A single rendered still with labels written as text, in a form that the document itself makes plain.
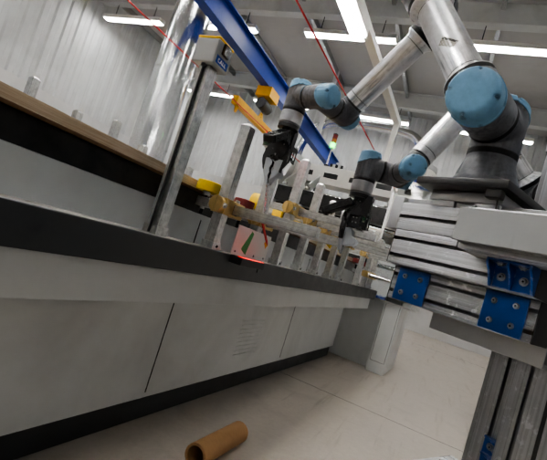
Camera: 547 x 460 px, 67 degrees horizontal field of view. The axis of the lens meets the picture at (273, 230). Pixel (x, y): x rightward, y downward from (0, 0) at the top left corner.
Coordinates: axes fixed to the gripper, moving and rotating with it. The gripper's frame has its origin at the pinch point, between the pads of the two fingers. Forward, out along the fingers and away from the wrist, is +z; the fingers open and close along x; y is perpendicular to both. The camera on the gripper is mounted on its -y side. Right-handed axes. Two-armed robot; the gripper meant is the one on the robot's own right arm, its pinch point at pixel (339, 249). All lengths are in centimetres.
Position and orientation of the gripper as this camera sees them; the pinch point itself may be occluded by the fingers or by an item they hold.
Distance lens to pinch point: 143.2
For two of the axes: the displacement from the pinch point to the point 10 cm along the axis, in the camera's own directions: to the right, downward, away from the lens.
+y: 8.7, 2.2, -4.3
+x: 4.0, 1.7, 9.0
